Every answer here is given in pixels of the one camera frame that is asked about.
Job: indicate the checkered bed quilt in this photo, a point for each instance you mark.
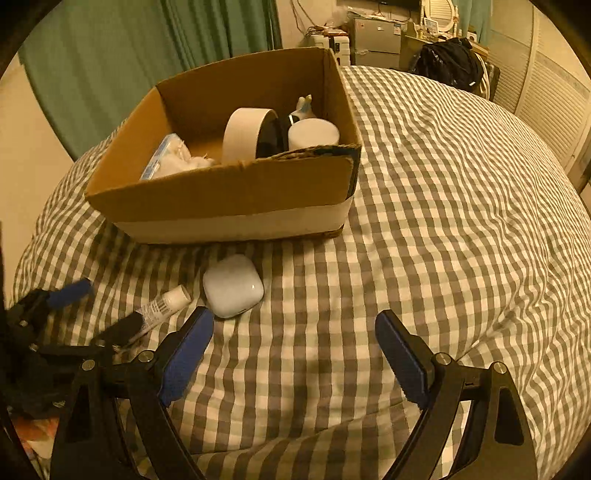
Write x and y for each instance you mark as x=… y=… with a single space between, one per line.
x=463 y=223

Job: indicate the beige tape roll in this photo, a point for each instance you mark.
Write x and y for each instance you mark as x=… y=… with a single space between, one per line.
x=240 y=134

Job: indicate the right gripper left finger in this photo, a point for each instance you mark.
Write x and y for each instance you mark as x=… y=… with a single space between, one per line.
x=90 y=441

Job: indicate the cardboard box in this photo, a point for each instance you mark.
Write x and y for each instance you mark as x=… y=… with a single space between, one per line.
x=292 y=194

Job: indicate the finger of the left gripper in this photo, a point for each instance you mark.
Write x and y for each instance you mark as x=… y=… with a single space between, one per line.
x=33 y=310
x=111 y=340

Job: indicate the silver mini fridge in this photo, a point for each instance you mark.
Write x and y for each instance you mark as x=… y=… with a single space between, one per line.
x=375 y=43

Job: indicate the large green curtain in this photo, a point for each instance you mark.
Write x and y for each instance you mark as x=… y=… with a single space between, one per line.
x=89 y=63

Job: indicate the white unicorn figurine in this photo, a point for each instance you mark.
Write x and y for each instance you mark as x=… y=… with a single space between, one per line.
x=303 y=110

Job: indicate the white cream tube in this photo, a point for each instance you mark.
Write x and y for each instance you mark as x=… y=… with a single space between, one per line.
x=159 y=310

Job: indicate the white cylinder bottle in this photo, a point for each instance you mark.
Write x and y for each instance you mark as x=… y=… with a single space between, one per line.
x=312 y=132

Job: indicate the blue tissue pack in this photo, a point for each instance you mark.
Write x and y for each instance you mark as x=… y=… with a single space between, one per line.
x=171 y=144

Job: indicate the small green curtain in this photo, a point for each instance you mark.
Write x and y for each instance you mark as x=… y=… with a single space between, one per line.
x=475 y=16

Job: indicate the white louvered wardrobe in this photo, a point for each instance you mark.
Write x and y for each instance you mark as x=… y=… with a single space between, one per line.
x=542 y=81

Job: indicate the white suitcase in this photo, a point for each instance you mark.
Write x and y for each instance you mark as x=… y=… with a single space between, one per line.
x=340 y=45

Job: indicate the white plush toy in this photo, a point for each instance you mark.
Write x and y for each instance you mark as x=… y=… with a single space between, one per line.
x=171 y=164

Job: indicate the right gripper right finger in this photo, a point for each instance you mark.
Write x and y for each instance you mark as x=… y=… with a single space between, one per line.
x=496 y=442

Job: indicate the oval vanity mirror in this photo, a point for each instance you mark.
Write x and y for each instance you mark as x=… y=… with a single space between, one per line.
x=440 y=16

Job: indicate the chair with black clothes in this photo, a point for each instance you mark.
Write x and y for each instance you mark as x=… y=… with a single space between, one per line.
x=455 y=63

